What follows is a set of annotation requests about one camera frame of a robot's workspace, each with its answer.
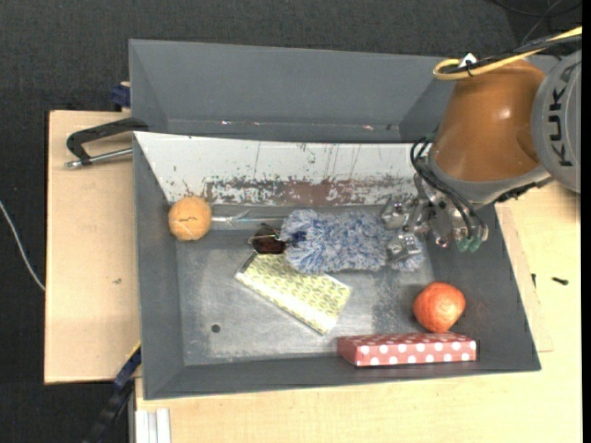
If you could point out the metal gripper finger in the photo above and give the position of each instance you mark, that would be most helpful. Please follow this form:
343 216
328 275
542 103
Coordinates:
394 214
405 246

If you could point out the blue and white fluffy cloth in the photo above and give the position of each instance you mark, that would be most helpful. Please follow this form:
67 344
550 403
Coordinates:
337 243

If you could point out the orange fruit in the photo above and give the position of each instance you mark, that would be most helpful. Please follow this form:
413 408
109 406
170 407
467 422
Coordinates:
438 307

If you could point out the red white-dotted box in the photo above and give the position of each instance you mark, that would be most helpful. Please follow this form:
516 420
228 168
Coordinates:
406 350

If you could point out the yellow patterned packet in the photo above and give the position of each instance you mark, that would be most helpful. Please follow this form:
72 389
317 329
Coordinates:
295 291

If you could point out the small black screw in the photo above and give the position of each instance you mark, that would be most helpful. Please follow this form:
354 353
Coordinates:
560 281

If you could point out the grey metal bin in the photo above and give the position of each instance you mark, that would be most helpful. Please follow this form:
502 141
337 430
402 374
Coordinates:
286 90

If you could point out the tan ball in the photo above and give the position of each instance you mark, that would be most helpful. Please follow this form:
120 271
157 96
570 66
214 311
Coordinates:
189 219

